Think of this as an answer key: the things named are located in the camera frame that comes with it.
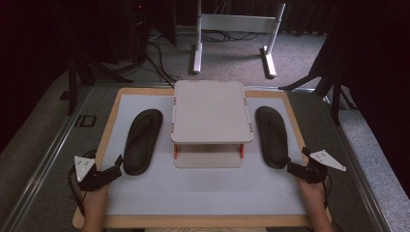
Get person's left hand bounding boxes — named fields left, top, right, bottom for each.
left=81, top=184, right=111, bottom=209

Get white two-tier shoe rack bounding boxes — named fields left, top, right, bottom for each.
left=169, top=79, right=255, bottom=169

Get black floor cables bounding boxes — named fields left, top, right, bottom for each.
left=141, top=28, right=262, bottom=89

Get small black floor frame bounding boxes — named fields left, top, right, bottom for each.
left=73, top=114, right=98, bottom=129

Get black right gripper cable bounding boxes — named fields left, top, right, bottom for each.
left=321, top=174, right=334, bottom=209

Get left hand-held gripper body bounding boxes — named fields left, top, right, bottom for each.
left=69, top=155, right=112, bottom=192

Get white metal stand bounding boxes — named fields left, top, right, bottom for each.
left=191, top=0, right=287, bottom=79

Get black tripod stand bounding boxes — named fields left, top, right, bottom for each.
left=58, top=0, right=133, bottom=117
left=278, top=32, right=360, bottom=127

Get person's right hand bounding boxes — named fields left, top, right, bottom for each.
left=297, top=177, right=327, bottom=205

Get white table mat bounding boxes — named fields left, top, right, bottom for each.
left=103, top=94, right=308, bottom=217

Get metal floor rail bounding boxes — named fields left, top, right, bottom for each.
left=92, top=80, right=317, bottom=94
left=0, top=86, right=95, bottom=232
left=322, top=95, right=394, bottom=232

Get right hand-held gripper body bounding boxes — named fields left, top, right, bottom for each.
left=300, top=149, right=348, bottom=185

